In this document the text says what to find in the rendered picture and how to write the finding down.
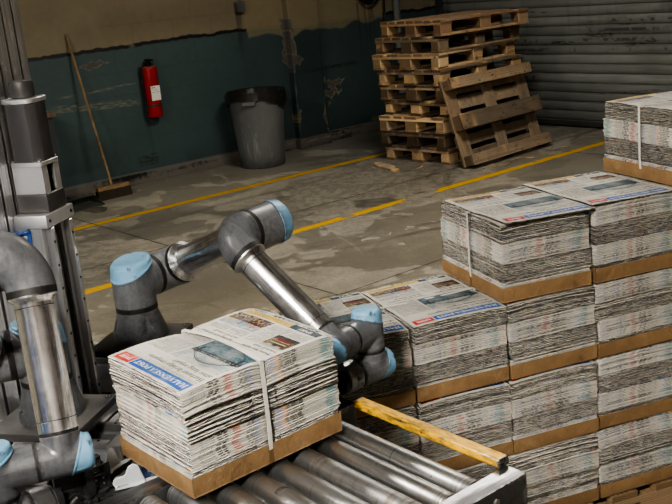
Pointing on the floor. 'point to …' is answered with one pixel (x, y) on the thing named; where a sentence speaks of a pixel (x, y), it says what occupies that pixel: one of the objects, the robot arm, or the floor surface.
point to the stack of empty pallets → (478, 32)
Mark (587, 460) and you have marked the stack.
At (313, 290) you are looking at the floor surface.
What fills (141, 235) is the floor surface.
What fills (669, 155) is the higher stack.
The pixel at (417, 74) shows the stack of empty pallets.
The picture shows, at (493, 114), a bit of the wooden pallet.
